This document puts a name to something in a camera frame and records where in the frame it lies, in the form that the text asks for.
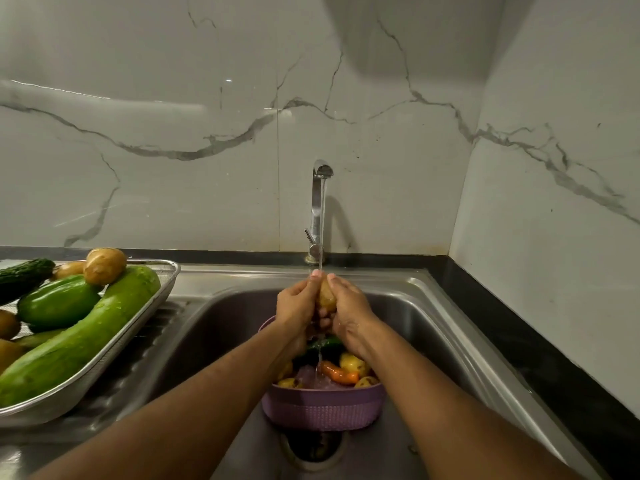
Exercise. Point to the person's left hand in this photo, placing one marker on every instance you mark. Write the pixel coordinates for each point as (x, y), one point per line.
(295, 307)

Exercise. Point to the person's right hand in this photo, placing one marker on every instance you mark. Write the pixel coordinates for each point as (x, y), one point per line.
(350, 310)

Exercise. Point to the person's right thumb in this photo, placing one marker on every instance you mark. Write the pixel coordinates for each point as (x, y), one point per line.
(336, 288)

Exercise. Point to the person's left thumb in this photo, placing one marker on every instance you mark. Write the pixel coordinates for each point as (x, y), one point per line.
(315, 287)

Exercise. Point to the small wet potato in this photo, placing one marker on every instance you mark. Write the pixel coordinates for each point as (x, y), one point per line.
(326, 296)

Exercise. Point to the person's left forearm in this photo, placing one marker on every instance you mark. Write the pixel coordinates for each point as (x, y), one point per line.
(165, 419)

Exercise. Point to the person's right forearm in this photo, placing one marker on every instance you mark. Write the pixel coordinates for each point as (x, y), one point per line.
(450, 409)

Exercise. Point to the dark green cucumber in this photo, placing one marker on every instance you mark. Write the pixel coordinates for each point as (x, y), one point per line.
(325, 344)
(22, 277)

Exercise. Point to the yellow potato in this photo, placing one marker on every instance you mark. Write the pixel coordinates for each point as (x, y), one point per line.
(354, 363)
(366, 381)
(288, 383)

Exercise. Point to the chrome sink faucet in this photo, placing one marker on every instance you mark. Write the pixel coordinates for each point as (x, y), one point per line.
(318, 209)

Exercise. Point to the orange carrot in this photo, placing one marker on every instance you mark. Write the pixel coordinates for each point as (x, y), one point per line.
(339, 373)

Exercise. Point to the stainless steel sink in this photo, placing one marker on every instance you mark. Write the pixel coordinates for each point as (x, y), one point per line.
(240, 344)

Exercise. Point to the purple plastic colander basket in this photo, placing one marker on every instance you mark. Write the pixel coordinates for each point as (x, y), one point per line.
(324, 407)

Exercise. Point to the sink drain strainer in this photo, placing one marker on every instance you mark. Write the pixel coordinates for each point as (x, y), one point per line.
(314, 447)

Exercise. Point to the large brown potato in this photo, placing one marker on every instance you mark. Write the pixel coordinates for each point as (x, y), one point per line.
(104, 265)

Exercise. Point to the steel mesh tray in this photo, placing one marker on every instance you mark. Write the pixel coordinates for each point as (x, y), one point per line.
(100, 354)

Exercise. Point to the long light green squash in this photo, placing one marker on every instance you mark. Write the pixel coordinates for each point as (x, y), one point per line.
(75, 339)

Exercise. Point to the short green squash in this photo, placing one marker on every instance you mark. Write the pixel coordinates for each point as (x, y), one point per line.
(57, 302)

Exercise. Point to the slim green cucumber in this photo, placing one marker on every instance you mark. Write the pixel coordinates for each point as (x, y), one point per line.
(37, 338)

